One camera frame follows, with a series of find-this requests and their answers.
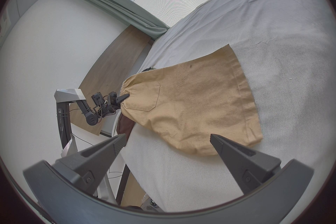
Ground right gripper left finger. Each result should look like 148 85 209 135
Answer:
54 134 127 195

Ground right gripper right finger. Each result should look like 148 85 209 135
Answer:
210 134 282 194

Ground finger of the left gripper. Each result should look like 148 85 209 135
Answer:
115 93 130 104

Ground tan shorts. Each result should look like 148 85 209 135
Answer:
119 44 264 156

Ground bed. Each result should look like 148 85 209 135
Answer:
79 0 335 214

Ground brown shorts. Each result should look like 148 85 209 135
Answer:
116 115 137 139

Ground grey-green curtain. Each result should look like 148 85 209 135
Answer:
55 0 170 40

